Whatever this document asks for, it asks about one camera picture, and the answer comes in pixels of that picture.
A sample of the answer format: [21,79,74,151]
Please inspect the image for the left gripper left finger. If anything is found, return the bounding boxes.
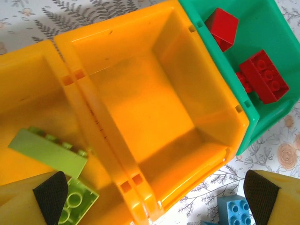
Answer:
[0,171,68,225]

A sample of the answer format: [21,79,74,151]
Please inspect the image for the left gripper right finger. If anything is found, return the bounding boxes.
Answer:
[243,170,300,225]

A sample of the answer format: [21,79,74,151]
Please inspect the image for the long lime green lego brick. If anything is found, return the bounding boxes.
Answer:
[8,126,89,178]

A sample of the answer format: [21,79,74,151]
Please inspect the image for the red curved lego brick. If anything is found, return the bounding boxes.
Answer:
[204,7,240,52]

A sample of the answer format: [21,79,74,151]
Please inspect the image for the blue lego brick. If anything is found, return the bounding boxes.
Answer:
[217,194,253,225]

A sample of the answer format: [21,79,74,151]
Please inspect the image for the orange plastic bin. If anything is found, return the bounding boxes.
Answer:
[53,0,250,222]
[0,39,139,225]

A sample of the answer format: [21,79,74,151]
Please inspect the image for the green plastic bin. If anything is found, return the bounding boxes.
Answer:
[179,0,300,157]

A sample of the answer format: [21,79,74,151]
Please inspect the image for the floral table cover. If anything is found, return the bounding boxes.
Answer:
[0,0,300,225]

